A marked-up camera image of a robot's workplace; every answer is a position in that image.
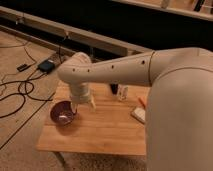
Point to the dark small cup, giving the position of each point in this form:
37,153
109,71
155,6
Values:
114,88

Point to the orange carrot toy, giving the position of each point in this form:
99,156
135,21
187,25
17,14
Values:
142,101

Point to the small black remote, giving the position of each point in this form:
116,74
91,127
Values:
22,67

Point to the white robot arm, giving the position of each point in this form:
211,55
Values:
179,112

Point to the purple ceramic bowl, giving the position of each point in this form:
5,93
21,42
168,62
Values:
61,113

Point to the black power adapter box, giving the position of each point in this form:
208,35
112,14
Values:
46,66

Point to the clear glass jar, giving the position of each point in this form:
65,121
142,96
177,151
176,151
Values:
122,92

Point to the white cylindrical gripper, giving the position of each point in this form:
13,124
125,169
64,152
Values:
80,93

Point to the white sponge block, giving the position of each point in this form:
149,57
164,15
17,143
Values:
139,114

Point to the wooden table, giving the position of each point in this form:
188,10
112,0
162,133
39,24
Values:
107,129

